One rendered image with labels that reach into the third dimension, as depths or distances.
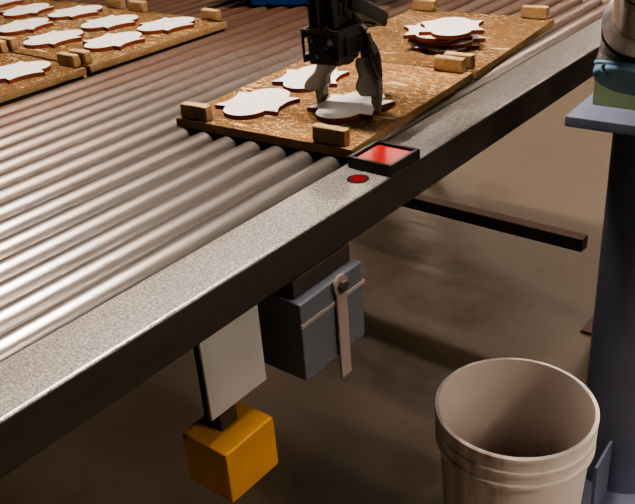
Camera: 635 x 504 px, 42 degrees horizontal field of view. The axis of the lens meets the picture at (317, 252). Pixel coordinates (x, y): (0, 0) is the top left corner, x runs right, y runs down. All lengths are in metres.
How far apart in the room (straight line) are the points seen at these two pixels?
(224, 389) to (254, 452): 0.10
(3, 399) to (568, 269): 2.21
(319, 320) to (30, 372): 0.40
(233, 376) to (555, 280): 1.83
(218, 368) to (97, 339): 0.18
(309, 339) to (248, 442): 0.15
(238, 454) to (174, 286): 0.23
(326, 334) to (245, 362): 0.13
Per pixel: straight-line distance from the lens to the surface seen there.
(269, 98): 1.46
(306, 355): 1.10
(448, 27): 1.71
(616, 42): 1.30
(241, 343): 1.03
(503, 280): 2.73
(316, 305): 1.08
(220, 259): 1.00
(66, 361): 0.87
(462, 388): 1.73
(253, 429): 1.07
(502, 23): 1.91
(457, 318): 2.54
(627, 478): 1.98
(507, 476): 1.55
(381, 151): 1.24
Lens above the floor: 1.39
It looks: 28 degrees down
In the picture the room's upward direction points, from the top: 5 degrees counter-clockwise
